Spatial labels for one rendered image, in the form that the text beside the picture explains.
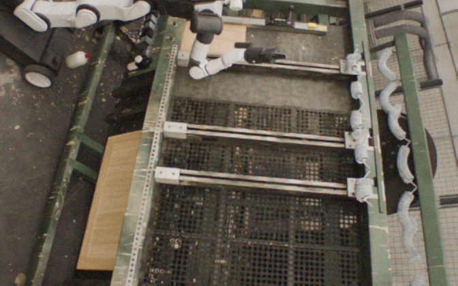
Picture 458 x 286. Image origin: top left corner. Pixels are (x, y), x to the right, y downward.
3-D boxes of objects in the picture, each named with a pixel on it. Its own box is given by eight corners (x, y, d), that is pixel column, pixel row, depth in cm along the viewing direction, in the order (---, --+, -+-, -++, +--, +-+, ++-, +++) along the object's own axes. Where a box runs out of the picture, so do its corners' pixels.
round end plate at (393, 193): (315, 116, 298) (426, 96, 261) (317, 120, 302) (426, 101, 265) (317, 218, 260) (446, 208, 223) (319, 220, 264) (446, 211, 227)
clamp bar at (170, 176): (158, 168, 213) (152, 148, 192) (375, 188, 210) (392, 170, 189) (155, 185, 208) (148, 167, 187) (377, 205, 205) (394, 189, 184)
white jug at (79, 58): (67, 53, 280) (85, 45, 270) (76, 60, 287) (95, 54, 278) (63, 64, 275) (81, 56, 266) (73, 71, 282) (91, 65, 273)
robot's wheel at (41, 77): (16, 71, 236) (43, 69, 233) (18, 65, 239) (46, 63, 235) (33, 89, 254) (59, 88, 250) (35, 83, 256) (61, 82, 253)
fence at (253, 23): (187, 17, 266) (187, 13, 263) (325, 29, 264) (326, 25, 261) (186, 22, 264) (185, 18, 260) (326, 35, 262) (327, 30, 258)
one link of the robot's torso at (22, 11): (9, 13, 219) (22, 6, 213) (21, -10, 228) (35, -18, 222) (37, 35, 234) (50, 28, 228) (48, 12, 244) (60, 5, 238)
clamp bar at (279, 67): (180, 56, 250) (176, 30, 229) (364, 73, 247) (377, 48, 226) (177, 68, 245) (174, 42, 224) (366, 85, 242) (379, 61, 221)
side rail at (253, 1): (192, -2, 283) (191, -13, 274) (342, 12, 281) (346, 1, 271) (191, 5, 280) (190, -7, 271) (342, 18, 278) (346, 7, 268)
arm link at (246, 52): (249, 63, 199) (230, 62, 205) (259, 64, 208) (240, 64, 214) (250, 41, 197) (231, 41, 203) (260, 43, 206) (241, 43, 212)
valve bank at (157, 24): (130, 8, 262) (157, -4, 251) (143, 21, 273) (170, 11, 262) (112, 65, 239) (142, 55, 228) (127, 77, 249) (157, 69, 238)
